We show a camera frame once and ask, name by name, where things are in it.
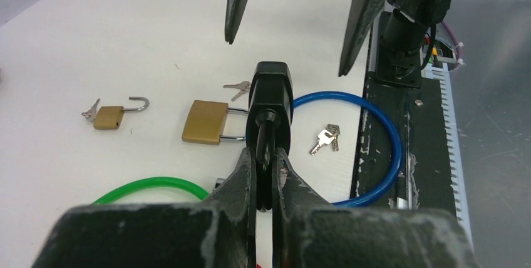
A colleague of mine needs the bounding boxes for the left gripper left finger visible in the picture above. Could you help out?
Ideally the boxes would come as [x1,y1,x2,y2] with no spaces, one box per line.
[34,148,256,267]

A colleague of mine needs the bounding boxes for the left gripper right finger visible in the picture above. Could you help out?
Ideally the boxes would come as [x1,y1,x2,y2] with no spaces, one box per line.
[272,148,477,267]

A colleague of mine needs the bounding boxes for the green cable lock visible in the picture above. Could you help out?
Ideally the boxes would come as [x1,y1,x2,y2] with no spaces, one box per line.
[92,177,210,205]

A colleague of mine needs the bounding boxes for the brass padlock keys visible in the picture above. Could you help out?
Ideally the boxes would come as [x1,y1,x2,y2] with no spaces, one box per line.
[223,81,251,101]

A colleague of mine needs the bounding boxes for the blue cable lock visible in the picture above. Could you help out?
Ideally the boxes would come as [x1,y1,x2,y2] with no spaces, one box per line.
[290,91,404,209]

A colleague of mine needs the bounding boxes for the black padlock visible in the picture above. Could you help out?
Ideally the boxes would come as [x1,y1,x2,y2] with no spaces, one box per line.
[245,61,294,212]

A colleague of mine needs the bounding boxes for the small brass padlock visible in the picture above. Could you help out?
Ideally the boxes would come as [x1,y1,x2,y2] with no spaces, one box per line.
[81,96,150,130]

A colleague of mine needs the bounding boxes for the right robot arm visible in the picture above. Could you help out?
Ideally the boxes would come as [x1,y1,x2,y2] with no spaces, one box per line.
[338,0,451,89]

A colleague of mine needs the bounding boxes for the blue lock loose key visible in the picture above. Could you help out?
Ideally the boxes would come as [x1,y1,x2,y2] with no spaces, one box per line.
[309,124,341,156]

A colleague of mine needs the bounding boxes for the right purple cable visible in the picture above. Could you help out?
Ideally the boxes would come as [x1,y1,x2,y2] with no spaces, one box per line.
[440,19,467,70]

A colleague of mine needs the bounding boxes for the white cable duct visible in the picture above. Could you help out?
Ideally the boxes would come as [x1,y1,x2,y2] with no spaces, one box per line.
[423,63,473,242]

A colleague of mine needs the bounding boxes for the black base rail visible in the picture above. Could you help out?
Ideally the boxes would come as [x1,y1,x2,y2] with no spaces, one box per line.
[349,72,456,214]

